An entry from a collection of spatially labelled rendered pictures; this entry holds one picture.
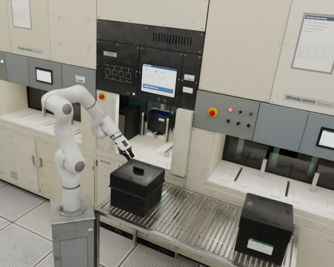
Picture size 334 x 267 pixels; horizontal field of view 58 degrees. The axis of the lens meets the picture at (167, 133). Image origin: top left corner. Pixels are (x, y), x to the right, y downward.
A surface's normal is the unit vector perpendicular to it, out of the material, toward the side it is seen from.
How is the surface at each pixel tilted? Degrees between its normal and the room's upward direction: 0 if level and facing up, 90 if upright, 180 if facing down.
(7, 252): 0
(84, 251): 90
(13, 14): 90
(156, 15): 92
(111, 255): 0
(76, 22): 90
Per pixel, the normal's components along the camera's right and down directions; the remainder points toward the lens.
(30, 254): 0.09, -0.92
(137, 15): -0.45, 0.33
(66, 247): 0.33, 0.38
